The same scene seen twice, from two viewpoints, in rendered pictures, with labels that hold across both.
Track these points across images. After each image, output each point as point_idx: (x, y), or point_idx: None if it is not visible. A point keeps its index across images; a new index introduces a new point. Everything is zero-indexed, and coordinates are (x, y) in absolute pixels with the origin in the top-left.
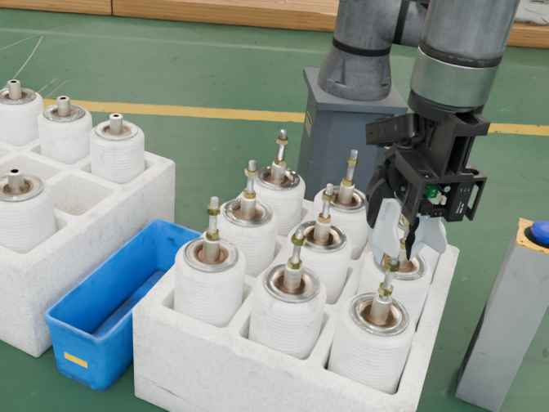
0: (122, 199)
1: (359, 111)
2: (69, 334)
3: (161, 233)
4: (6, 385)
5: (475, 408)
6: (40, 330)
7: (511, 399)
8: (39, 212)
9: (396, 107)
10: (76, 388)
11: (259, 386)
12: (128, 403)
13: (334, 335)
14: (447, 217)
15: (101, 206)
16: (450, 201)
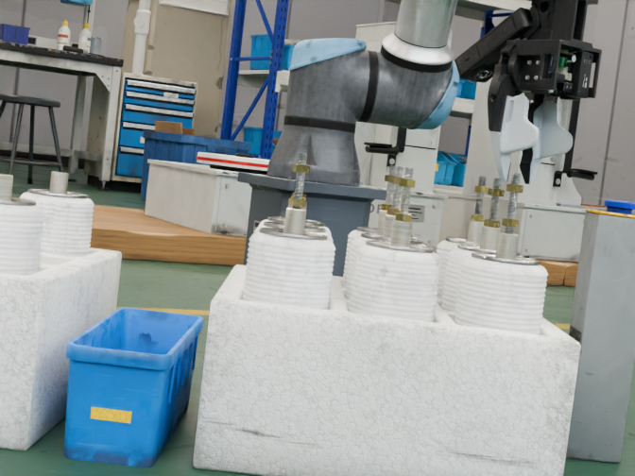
0: (94, 262)
1: (337, 194)
2: (114, 362)
3: (129, 330)
4: (5, 467)
5: (594, 462)
6: (34, 401)
7: (625, 456)
8: (39, 225)
9: (378, 190)
10: (108, 467)
11: (391, 365)
12: (190, 472)
13: (459, 300)
14: (575, 91)
15: (75, 263)
16: (576, 75)
